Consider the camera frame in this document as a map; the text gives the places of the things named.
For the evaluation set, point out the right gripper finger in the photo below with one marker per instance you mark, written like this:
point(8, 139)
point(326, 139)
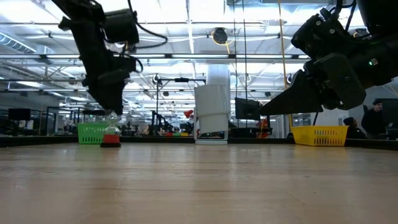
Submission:
point(295, 99)

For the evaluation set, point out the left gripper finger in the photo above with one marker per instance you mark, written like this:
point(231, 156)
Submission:
point(109, 99)

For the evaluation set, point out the pink sand hourglass black caps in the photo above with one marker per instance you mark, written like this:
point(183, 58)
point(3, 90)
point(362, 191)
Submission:
point(111, 138)

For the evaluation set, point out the black background robot arm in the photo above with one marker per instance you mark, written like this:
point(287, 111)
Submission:
point(160, 121)

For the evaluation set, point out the green plastic bin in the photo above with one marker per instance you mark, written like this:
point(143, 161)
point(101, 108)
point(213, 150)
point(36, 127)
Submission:
point(90, 133)

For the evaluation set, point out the yellow plastic bin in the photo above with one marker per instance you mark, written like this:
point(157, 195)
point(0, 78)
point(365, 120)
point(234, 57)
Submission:
point(320, 135)

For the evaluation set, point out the person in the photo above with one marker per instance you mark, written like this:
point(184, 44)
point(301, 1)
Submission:
point(374, 116)
point(353, 129)

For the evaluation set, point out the black perforated case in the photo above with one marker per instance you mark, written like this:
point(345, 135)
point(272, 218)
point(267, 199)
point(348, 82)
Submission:
point(247, 109)

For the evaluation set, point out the black light stand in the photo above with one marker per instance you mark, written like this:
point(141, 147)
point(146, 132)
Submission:
point(182, 80)

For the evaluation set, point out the black monitor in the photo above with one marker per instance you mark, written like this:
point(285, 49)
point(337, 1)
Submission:
point(19, 114)

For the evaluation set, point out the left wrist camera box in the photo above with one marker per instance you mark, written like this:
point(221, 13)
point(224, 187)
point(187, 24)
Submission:
point(121, 26)

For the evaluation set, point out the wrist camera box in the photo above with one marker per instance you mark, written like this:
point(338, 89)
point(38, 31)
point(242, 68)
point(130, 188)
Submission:
point(317, 34)
point(121, 26)

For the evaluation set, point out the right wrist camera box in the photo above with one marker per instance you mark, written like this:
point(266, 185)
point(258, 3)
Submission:
point(317, 34)

